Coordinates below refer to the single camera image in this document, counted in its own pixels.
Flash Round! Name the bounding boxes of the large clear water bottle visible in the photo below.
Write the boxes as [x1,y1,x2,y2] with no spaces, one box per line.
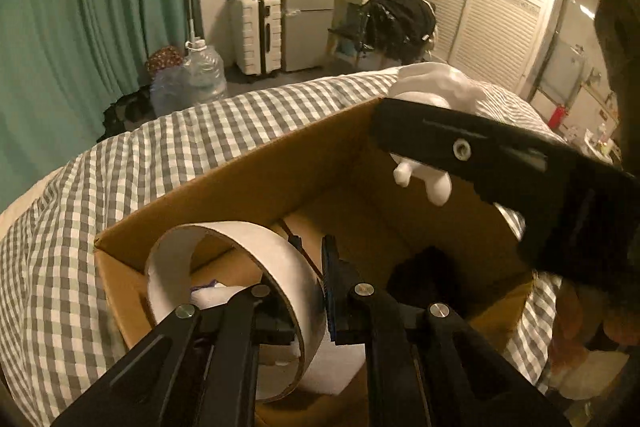
[150,38,227,118]

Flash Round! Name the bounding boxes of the large white tape roll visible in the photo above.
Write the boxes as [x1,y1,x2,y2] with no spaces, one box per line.
[144,221,368,404]

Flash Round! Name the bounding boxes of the brown cardboard box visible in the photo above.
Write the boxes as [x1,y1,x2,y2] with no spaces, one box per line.
[92,97,536,427]

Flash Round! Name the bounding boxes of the black bag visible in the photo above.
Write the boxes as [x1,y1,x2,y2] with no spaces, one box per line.
[101,86,154,138]

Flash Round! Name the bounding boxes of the crumpled white cloth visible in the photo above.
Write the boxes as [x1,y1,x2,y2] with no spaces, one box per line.
[387,62,487,114]

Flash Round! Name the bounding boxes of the dark chair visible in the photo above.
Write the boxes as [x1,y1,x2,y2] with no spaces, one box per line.
[327,2,382,64]

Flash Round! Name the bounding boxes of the small silver fridge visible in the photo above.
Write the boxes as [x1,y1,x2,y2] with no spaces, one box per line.
[277,0,337,73]

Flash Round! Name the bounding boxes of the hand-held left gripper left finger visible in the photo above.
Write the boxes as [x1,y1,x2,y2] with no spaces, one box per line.
[50,284,297,427]

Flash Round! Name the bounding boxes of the red fire extinguisher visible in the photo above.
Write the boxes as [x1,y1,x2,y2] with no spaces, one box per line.
[548,104,571,130]

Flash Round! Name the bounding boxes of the pile of black clothes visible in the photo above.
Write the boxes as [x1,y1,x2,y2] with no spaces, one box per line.
[361,0,437,64]

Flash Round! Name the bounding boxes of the grey white checked blanket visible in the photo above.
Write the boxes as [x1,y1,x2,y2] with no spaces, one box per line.
[0,67,568,427]

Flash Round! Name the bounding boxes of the white hard-shell suitcase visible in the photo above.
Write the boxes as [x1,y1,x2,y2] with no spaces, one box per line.
[229,0,284,76]

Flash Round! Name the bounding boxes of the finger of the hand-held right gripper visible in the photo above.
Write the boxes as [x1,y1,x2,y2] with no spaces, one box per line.
[369,98,573,208]

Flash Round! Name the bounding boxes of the person's right hand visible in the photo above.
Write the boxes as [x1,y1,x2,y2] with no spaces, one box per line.
[550,274,632,360]

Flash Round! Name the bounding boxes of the floral patterned bag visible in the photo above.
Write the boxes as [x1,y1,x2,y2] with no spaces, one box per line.
[145,46,184,74]

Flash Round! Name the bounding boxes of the green curtain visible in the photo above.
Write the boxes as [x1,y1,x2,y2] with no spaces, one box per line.
[0,0,202,208]

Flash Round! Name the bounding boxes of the white louvered wardrobe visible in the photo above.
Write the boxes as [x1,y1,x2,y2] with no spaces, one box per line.
[417,0,564,96]

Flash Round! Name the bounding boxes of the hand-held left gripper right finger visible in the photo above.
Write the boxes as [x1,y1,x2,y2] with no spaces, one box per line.
[321,234,571,427]

